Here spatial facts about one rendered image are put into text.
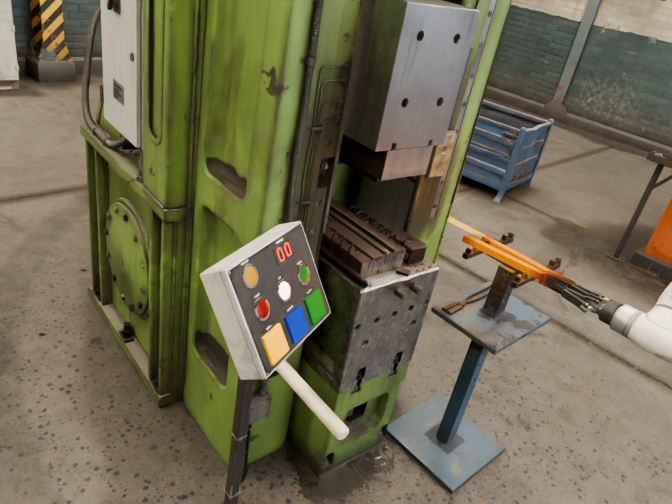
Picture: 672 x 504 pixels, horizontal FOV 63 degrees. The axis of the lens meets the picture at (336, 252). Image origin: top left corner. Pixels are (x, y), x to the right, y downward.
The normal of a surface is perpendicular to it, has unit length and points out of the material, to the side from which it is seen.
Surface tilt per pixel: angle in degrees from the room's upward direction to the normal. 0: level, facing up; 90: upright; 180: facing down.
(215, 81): 90
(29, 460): 0
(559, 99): 90
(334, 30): 90
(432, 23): 90
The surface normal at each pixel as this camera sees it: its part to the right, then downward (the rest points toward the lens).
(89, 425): 0.17, -0.86
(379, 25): -0.77, 0.18
